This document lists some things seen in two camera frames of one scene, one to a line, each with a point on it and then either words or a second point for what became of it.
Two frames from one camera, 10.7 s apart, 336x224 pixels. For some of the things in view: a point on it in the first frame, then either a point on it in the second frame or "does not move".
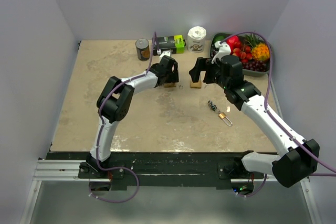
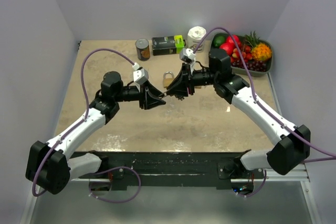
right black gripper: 203,64 to 186,75
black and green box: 175,44 does not move
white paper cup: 196,39 does not move
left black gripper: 173,77 to 149,102
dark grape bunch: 261,65 does not move
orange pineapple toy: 260,50 does not move
